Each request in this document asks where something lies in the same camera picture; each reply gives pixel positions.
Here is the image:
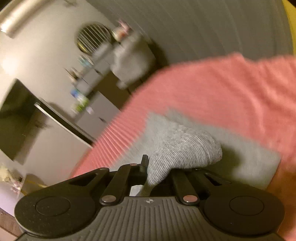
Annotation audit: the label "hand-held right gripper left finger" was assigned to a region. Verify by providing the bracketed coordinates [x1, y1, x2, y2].
[69, 154, 149, 206]

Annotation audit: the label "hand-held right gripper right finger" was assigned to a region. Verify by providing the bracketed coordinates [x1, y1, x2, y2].
[170, 168, 232, 206]

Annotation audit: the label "grey pants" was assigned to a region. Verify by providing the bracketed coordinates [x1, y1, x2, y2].
[124, 111, 282, 198]

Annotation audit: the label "grey drawer cabinet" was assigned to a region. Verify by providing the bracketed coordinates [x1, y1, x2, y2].
[75, 43, 123, 140]

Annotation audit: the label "blue green box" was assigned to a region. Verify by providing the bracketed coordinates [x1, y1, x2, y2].
[70, 89, 90, 113]

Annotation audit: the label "pink ribbed blanket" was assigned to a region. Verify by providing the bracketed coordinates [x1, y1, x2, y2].
[70, 53, 296, 241]

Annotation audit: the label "grey hanging cloth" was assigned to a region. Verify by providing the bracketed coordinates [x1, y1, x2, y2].
[109, 31, 158, 90]

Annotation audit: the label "cluster of small bottles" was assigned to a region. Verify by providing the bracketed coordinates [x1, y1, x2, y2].
[65, 55, 95, 82]

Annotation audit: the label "pale wrapped bundle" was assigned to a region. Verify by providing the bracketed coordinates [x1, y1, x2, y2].
[0, 164, 23, 193]

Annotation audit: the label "yellow object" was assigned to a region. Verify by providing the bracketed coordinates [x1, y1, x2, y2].
[282, 0, 296, 55]

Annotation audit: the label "tube ceiling light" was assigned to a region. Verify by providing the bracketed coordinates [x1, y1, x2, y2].
[0, 0, 39, 38]

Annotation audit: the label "white wall shelf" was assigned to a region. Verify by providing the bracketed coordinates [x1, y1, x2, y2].
[34, 98, 96, 147]

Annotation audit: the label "black wall television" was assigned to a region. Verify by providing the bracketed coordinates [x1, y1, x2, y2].
[0, 79, 49, 165]

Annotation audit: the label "round wall vent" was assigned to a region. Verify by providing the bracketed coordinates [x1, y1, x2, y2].
[77, 22, 113, 55]

